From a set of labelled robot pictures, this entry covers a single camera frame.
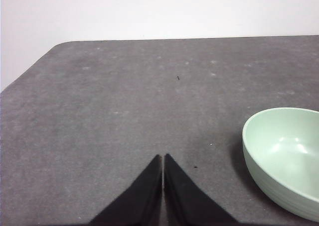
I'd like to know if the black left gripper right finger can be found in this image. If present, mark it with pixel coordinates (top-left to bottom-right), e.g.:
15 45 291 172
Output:
163 153 238 226

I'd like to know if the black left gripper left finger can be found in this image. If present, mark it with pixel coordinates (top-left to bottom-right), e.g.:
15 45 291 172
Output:
88 154 163 226

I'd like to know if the green ribbed bowl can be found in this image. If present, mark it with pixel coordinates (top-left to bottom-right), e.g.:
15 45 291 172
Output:
242 107 319 223

